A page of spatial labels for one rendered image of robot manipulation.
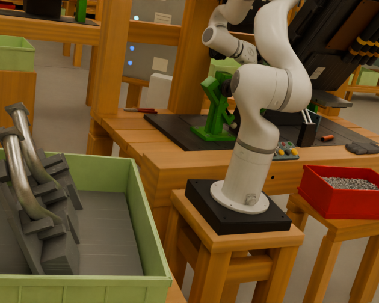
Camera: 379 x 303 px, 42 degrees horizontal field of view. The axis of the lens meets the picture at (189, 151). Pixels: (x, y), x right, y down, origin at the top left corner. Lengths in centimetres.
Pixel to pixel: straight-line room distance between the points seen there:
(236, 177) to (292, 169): 58
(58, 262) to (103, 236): 25
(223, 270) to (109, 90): 101
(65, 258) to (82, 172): 49
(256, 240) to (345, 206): 49
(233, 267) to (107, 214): 40
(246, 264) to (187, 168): 40
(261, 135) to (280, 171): 58
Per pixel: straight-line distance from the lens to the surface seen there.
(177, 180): 171
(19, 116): 116
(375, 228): 197
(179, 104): 233
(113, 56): 212
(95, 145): 223
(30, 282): 99
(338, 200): 182
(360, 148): 235
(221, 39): 200
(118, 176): 155
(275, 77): 139
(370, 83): 858
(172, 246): 167
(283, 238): 152
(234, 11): 189
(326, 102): 209
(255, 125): 141
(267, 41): 149
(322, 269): 189
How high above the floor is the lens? 154
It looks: 20 degrees down
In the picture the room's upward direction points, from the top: 11 degrees clockwise
